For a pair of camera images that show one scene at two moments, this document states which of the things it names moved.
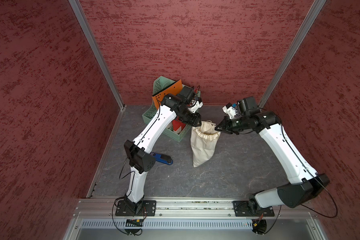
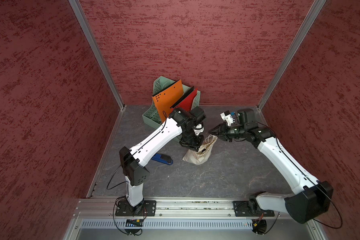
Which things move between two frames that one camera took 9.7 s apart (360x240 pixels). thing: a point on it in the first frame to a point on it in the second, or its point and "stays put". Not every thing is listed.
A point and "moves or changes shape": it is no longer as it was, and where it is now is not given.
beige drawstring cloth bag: x=203 y=139 moves or changes shape
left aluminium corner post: x=76 y=5 stays put
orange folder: x=176 y=88 stays put
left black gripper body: x=187 y=116 to x=189 y=139
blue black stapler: x=162 y=158 stays put
